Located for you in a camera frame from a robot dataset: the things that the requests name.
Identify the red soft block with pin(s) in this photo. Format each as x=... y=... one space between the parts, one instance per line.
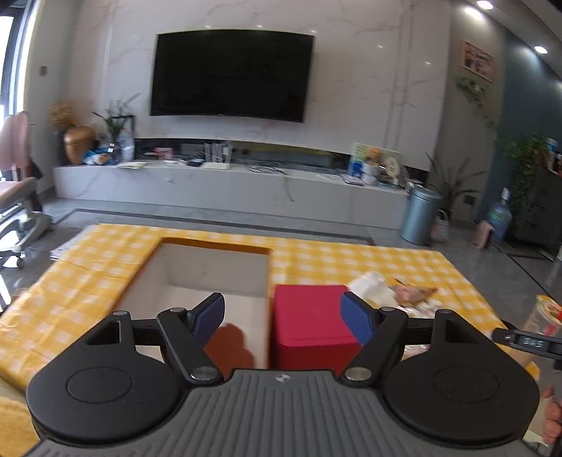
x=307 y=320

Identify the pink plastic stool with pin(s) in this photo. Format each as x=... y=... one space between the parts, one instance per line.
x=484 y=233

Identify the colourful printed board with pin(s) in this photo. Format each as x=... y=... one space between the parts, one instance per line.
x=373 y=162

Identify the blue water jug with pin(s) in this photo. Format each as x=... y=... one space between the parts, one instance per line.
x=500 y=219

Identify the brown snack wrapper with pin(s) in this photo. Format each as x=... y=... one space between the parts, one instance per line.
x=415 y=292

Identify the white storage box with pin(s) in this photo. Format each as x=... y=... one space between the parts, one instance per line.
x=197 y=272

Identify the yellow-green paper sheets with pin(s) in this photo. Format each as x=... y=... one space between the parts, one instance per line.
x=131 y=165

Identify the pink office chair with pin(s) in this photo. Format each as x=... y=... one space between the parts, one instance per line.
x=17 y=184

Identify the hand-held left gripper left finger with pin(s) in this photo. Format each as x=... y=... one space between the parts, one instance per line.
x=210 y=320

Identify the potted long-leaf plant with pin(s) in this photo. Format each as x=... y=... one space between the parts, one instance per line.
x=452 y=184

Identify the grey metal trash can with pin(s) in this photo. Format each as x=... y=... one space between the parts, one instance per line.
x=419 y=215

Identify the white marble television cabinet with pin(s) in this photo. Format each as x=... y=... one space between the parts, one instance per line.
x=219 y=191

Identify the hanging green vine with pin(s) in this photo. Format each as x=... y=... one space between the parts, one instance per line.
x=475 y=94

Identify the clear acrylic holder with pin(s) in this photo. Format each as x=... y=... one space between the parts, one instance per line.
x=217 y=156

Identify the person's right hand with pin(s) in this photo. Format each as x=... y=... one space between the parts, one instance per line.
x=552 y=417

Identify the tall potted green plant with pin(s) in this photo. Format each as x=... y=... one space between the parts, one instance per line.
x=524 y=175

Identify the dried yellow flowers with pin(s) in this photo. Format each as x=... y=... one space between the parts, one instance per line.
x=63 y=115

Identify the white crumpled plastic bag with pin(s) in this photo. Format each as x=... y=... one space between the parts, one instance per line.
x=371 y=288

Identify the black wall television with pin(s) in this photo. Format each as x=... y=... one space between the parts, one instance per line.
x=232 y=74

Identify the round ceiling light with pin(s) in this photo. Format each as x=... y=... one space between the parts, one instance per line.
x=485 y=4
x=541 y=49

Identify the pink striped bag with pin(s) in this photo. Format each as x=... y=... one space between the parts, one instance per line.
x=440 y=228

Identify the pink small box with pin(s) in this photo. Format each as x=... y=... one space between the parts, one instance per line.
x=164 y=153

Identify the clear plastic bottle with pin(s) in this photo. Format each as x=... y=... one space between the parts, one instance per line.
x=127 y=147

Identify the framed wall picture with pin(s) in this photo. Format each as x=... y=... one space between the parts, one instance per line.
x=477 y=60

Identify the yellow checkered tablecloth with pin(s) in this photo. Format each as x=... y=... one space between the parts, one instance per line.
x=79 y=281

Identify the brown round vase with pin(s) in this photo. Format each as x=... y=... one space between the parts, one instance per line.
x=78 y=144

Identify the green plant in black stand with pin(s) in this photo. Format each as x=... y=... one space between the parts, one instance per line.
x=115 y=121

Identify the printed paper cup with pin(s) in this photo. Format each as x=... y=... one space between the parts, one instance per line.
x=544 y=314

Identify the blue snack bag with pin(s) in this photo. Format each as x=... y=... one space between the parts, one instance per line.
x=99 y=157

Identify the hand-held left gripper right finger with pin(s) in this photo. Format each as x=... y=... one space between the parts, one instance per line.
x=358 y=321

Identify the dark side cabinet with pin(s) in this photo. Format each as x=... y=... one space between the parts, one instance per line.
x=546 y=211

